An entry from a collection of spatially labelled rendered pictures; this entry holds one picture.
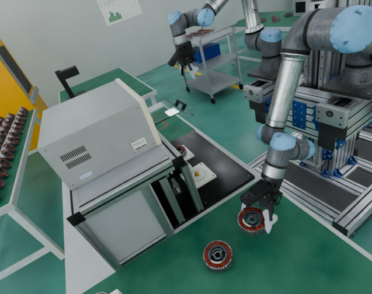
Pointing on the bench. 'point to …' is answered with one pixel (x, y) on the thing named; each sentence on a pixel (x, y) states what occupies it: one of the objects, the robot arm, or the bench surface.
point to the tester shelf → (121, 181)
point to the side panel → (127, 228)
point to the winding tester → (96, 132)
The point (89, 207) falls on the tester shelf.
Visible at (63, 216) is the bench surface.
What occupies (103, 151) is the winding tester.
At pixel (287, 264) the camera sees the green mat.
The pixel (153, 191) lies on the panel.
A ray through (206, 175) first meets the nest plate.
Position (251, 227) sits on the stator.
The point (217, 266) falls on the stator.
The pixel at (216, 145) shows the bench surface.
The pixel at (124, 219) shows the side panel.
